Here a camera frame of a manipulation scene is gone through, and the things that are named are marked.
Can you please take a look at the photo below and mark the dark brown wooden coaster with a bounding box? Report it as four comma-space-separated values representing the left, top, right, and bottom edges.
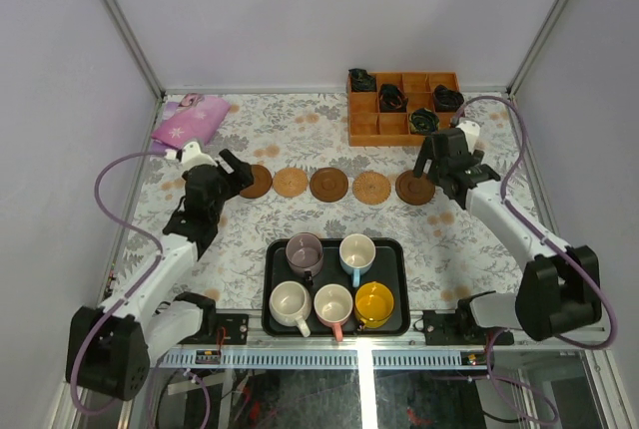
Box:
395, 170, 435, 206
240, 165, 273, 200
310, 167, 348, 203

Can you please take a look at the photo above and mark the woven rattan coaster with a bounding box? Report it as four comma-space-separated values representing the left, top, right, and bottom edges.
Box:
273, 167, 309, 198
352, 172, 391, 206

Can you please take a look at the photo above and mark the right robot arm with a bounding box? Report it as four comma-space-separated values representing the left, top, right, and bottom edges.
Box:
413, 122, 602, 344

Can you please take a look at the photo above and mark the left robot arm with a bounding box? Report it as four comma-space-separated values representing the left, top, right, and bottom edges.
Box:
65, 142, 254, 401

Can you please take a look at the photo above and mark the rolled dark sock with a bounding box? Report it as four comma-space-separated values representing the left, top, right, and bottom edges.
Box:
348, 68, 376, 93
378, 83, 408, 113
432, 85, 464, 113
408, 108, 440, 136

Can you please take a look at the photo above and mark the orange compartment organizer box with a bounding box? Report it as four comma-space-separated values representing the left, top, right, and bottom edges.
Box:
346, 72, 460, 147

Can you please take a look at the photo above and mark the pink folded cloth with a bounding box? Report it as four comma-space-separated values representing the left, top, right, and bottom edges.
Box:
150, 93, 232, 151

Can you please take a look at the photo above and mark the purple mug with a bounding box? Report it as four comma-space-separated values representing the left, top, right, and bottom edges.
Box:
285, 232, 323, 287

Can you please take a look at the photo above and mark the blue mug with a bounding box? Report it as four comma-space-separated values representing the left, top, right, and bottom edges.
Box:
338, 233, 376, 288

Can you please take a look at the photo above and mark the cream white mug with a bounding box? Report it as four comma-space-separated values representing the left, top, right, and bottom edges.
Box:
269, 281, 312, 338

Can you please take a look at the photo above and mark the black serving tray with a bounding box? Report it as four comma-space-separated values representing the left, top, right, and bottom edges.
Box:
261, 237, 412, 338

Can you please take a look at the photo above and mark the yellow mug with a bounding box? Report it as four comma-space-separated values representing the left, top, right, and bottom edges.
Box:
354, 281, 395, 331

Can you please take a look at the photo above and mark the pink mug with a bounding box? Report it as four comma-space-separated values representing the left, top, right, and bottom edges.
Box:
314, 283, 353, 343

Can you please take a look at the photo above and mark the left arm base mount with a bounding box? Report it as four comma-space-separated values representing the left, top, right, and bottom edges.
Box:
179, 313, 250, 347

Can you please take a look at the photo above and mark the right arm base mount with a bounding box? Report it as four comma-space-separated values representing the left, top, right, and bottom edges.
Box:
421, 309, 497, 346

